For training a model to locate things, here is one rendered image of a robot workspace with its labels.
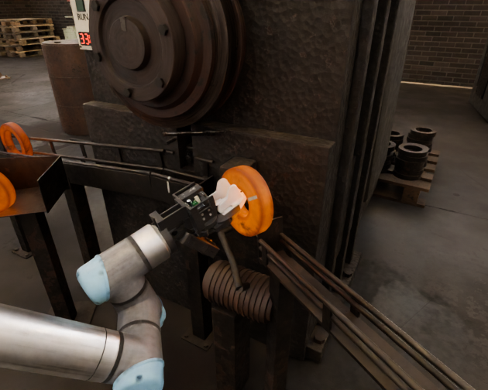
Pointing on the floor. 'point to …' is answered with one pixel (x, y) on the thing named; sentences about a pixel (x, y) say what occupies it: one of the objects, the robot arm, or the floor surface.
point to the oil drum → (69, 83)
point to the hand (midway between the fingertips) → (244, 193)
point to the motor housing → (235, 319)
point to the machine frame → (273, 141)
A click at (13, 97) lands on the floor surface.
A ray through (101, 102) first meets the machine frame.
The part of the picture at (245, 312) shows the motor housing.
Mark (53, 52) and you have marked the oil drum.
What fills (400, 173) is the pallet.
